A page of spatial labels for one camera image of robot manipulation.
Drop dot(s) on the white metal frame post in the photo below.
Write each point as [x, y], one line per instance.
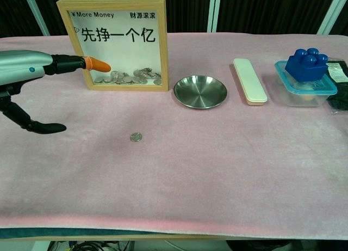
[214, 11]
[330, 12]
[36, 14]

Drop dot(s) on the left robot hand orange fingertip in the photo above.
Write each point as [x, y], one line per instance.
[24, 63]

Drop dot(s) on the teal cloth under tablecloth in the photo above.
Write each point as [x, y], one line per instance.
[54, 232]

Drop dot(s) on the wooden frame money box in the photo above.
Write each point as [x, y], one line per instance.
[163, 44]

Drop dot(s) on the silver coin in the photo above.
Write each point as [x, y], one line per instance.
[136, 137]

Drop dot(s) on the black gloves in plastic bag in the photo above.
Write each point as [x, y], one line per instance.
[338, 98]

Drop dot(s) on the pile of coins inside box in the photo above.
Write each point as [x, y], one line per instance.
[127, 78]

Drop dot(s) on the white pink pencil case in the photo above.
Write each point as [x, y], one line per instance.
[250, 80]

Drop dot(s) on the clear container blue lid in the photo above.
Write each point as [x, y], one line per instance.
[304, 94]

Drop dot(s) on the pink tablecloth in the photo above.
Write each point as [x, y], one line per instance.
[190, 166]

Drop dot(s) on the round stainless steel plate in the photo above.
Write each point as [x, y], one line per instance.
[200, 92]

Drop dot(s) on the blue toy building block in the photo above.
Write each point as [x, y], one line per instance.
[305, 67]

